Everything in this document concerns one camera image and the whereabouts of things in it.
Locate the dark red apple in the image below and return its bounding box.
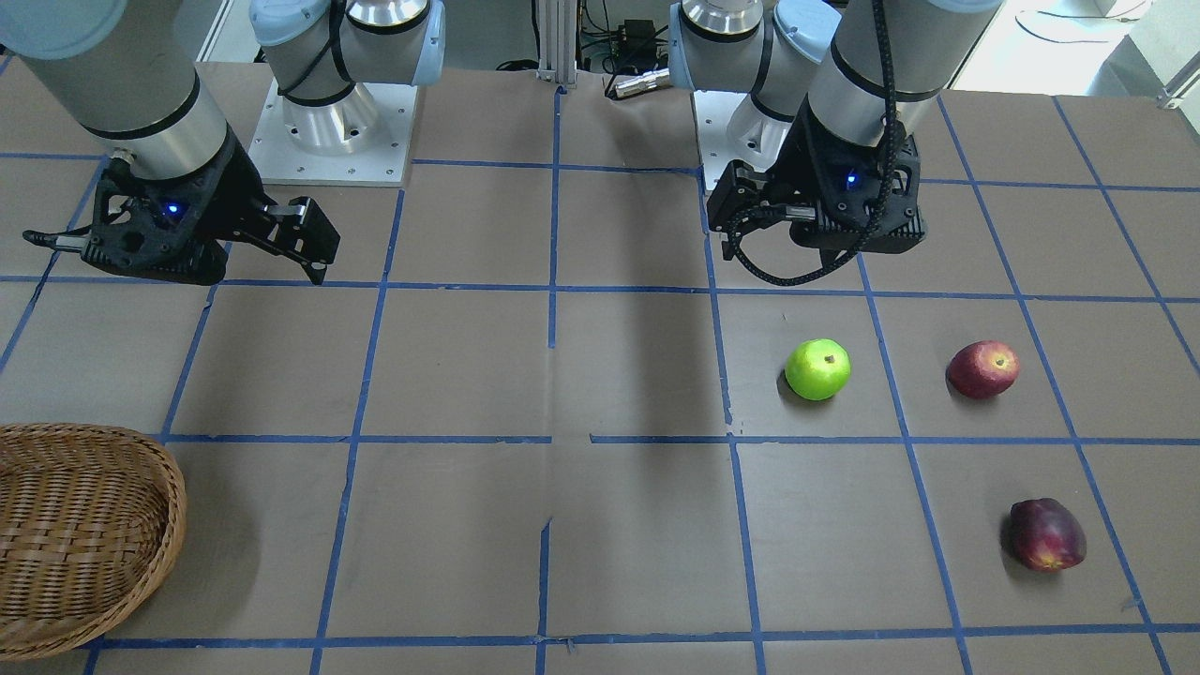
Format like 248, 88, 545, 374
1003, 497, 1088, 573

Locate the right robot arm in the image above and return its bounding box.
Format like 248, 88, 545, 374
2, 1, 445, 286

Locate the red yellow apple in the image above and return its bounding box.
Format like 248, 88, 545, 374
946, 340, 1021, 400

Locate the green apple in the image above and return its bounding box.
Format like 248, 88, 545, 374
784, 338, 852, 401

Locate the wicker basket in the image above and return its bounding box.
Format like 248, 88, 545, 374
1, 423, 188, 662

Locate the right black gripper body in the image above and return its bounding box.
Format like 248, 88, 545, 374
22, 129, 281, 286

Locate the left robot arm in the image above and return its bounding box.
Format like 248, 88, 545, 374
668, 1, 1001, 261

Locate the aluminium frame post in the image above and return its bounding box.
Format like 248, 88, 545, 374
534, 0, 581, 91

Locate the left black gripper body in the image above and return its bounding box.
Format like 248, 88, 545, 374
706, 103, 926, 255

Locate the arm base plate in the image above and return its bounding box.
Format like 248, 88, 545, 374
246, 82, 421, 189
692, 90, 786, 195

